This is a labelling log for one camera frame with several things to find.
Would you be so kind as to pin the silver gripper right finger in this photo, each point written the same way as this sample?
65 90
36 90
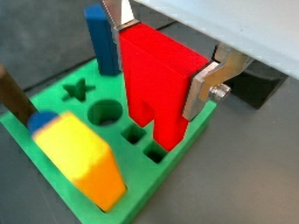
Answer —
227 64

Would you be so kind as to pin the green foam shape board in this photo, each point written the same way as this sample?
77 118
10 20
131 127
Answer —
94 98

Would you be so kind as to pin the yellow rectangular block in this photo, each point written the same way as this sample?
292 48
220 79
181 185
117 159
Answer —
82 157

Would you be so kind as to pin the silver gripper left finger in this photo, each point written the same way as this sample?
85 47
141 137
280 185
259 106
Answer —
121 19

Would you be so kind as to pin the blue hexagonal prism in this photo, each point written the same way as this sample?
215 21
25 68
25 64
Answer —
104 45

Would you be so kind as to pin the red double-square block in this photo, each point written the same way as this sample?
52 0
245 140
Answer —
159 66

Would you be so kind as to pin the brown arch block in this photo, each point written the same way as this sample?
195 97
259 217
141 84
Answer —
13 97

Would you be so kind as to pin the blue short cylinder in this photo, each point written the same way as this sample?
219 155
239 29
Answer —
38 119

